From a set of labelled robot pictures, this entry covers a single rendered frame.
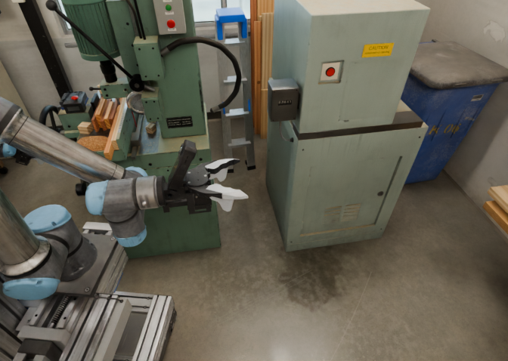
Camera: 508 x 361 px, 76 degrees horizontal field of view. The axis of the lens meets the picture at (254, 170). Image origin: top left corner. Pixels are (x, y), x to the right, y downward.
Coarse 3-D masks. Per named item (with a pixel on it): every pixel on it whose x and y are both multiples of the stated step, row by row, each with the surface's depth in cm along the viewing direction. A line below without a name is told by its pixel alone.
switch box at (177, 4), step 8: (160, 0) 115; (176, 0) 116; (160, 8) 117; (176, 8) 117; (160, 16) 118; (168, 16) 119; (176, 16) 119; (160, 24) 120; (176, 24) 121; (184, 24) 122; (160, 32) 122; (168, 32) 122; (176, 32) 123; (184, 32) 124
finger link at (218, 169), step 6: (216, 162) 80; (222, 162) 80; (228, 162) 81; (234, 162) 82; (210, 168) 78; (216, 168) 78; (222, 168) 80; (210, 174) 79; (216, 174) 81; (222, 174) 82; (222, 180) 84
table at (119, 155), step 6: (132, 120) 161; (132, 126) 160; (66, 132) 153; (72, 132) 153; (78, 132) 153; (96, 132) 148; (102, 132) 148; (108, 132) 148; (126, 132) 148; (78, 138) 144; (126, 138) 146; (126, 144) 145; (102, 150) 138; (114, 150) 138; (120, 150) 138; (126, 150) 144; (114, 156) 140; (120, 156) 141; (126, 156) 143
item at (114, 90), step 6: (120, 78) 151; (126, 78) 151; (102, 84) 146; (108, 84) 146; (114, 84) 146; (120, 84) 147; (126, 84) 147; (102, 90) 147; (108, 90) 148; (114, 90) 148; (120, 90) 148; (108, 96) 149; (114, 96) 150; (120, 96) 150
